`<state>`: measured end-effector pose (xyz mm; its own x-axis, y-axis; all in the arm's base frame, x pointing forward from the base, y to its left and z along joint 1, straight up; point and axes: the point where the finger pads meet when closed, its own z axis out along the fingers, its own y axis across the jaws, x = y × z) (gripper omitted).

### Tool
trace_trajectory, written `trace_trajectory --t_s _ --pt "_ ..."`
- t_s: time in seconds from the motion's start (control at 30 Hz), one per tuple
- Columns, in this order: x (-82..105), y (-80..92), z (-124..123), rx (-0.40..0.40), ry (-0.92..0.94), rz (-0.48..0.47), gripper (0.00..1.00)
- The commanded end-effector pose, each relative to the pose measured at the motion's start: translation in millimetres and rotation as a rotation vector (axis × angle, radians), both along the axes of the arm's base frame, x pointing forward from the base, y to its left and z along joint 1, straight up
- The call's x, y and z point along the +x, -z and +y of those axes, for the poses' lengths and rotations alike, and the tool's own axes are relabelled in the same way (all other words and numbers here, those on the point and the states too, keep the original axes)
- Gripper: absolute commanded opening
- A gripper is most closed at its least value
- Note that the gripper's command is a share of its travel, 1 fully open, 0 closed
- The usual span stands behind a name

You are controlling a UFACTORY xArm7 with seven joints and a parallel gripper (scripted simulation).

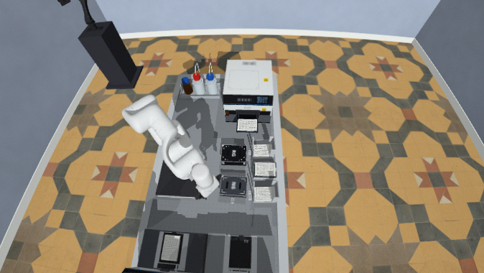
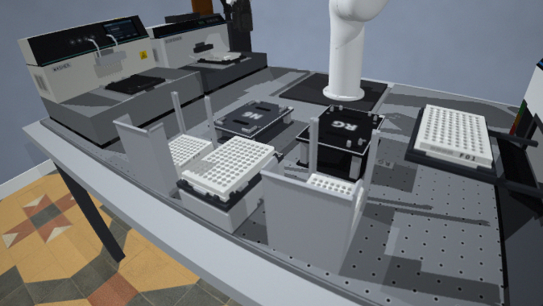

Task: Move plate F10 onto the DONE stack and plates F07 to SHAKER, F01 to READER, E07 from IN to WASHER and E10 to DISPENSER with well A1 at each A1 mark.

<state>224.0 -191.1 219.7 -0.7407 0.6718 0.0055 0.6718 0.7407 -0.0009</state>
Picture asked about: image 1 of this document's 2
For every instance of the white plastic bottle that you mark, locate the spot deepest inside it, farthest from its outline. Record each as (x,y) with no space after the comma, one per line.
(199,88)
(212,88)

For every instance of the brown glass bottle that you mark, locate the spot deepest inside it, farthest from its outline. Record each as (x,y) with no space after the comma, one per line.
(188,90)

